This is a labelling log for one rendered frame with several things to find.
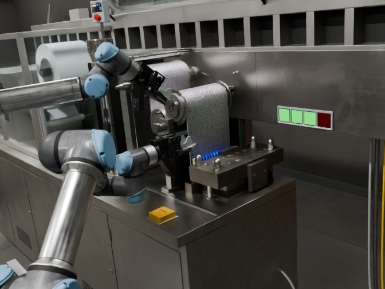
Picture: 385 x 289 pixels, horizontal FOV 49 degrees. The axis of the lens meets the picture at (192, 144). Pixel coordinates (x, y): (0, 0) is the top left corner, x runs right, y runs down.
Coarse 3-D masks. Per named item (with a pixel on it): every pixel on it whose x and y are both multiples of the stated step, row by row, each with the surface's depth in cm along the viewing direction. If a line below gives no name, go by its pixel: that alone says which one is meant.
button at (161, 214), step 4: (160, 208) 157; (164, 208) 156; (152, 212) 154; (156, 212) 154; (160, 212) 153; (164, 212) 153; (168, 212) 153; (172, 212) 153; (152, 216) 153; (156, 216) 151; (160, 216) 150; (164, 216) 151; (168, 216) 152; (172, 216) 153; (156, 220) 151; (160, 220) 150; (164, 220) 151
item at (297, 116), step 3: (294, 111) 167; (297, 111) 166; (300, 111) 165; (294, 114) 167; (297, 114) 166; (300, 114) 165; (294, 117) 167; (297, 117) 166; (300, 117) 165; (294, 120) 168; (297, 120) 167; (300, 120) 166
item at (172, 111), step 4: (172, 100) 168; (176, 104) 167; (168, 108) 171; (172, 108) 169; (176, 108) 168; (168, 112) 172; (172, 112) 170; (176, 112) 168; (172, 116) 171; (176, 116) 171
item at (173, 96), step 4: (172, 96) 169; (176, 96) 167; (176, 100) 168; (180, 100) 167; (180, 104) 167; (180, 108) 167; (180, 112) 168; (168, 116) 174; (180, 116) 168; (176, 120) 171
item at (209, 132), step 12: (192, 120) 170; (204, 120) 174; (216, 120) 179; (228, 120) 184; (192, 132) 171; (204, 132) 176; (216, 132) 180; (228, 132) 185; (204, 144) 177; (216, 144) 181; (228, 144) 186; (192, 156) 173
